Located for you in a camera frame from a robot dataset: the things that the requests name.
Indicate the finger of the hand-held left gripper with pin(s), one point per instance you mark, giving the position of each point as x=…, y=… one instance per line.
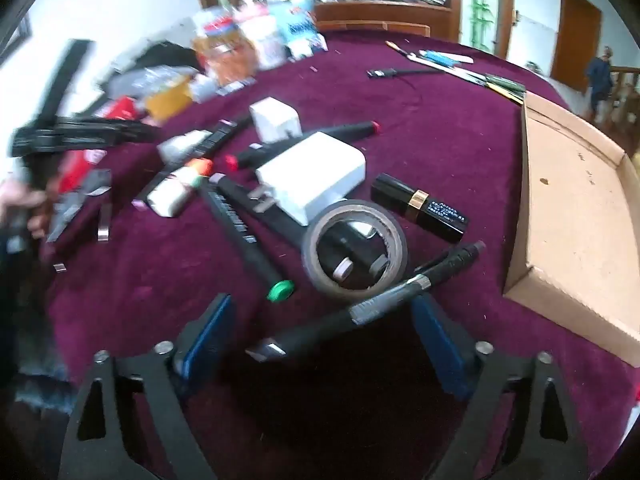
x=90, y=132

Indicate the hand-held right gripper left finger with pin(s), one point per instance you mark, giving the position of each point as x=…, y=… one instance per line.
x=210, y=335

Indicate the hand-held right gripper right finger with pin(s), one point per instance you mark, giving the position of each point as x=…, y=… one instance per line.
x=440, y=345

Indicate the white plastic bottle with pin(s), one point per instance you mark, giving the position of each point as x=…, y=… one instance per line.
x=170, y=200

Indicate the black clip pen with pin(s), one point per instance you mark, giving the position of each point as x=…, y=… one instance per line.
x=315, y=325

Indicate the black marker green cap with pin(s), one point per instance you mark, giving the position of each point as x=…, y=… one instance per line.
x=245, y=235

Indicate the black marker pale cap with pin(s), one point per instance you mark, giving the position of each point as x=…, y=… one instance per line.
x=217, y=137
x=350, y=255

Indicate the dark tape roll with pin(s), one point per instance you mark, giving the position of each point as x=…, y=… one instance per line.
x=312, y=255

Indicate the black lipstick tube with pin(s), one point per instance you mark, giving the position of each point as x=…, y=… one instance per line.
x=420, y=207

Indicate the small white charger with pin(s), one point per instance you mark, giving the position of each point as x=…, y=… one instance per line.
x=275, y=117

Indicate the cardboard box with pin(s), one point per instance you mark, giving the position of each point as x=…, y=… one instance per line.
x=575, y=210

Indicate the large white charger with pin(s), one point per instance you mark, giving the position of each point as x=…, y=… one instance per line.
x=315, y=170

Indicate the person's left hand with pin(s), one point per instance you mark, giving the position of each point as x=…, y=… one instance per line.
x=30, y=202

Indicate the red box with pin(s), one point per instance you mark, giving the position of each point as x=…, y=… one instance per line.
x=117, y=109

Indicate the clear plastic bag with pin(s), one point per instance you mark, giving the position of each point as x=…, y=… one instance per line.
x=150, y=77

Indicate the yellow tape roll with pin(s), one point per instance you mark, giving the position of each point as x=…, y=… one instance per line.
x=167, y=102

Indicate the black textured pen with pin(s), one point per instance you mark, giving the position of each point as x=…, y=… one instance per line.
x=452, y=260

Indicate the silver metal clip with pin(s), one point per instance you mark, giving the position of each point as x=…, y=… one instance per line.
x=103, y=222

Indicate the black bag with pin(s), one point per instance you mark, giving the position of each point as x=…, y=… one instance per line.
x=167, y=52

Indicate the white barcode box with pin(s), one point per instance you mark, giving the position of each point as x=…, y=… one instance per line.
x=205, y=89

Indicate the small metal clip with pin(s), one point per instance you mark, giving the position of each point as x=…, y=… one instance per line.
x=60, y=267

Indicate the black marker red cap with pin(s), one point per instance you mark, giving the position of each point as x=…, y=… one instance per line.
x=242, y=157
x=345, y=131

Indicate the orange tin can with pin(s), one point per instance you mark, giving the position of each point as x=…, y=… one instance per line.
x=230, y=60

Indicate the burgundy velvet tablecloth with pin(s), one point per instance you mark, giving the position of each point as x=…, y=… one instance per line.
x=450, y=160

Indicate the white plastic jar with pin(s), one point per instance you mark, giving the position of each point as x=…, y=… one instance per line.
x=267, y=47

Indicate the small blue white box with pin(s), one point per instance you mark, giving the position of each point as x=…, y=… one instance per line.
x=307, y=50

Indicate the blue label can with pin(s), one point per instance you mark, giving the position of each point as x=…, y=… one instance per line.
x=297, y=25

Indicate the dark green pen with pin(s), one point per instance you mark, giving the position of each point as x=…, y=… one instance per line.
x=505, y=84

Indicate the long white pen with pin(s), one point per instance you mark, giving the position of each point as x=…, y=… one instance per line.
x=465, y=74

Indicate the short white pen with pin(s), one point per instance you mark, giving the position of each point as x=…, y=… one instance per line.
x=462, y=58

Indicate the yellow tipped pen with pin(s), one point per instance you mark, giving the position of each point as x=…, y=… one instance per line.
x=395, y=46

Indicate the wooden stair railing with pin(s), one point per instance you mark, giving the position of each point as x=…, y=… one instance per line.
x=625, y=95

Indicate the blue jacket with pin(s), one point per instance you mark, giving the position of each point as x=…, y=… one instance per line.
x=599, y=77

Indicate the wooden counter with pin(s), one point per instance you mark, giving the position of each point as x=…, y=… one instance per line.
x=380, y=12

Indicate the brown wooden door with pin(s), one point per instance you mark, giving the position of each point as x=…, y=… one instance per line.
x=575, y=40

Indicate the green bamboo wall sticker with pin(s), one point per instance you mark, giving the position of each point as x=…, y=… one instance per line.
x=482, y=0

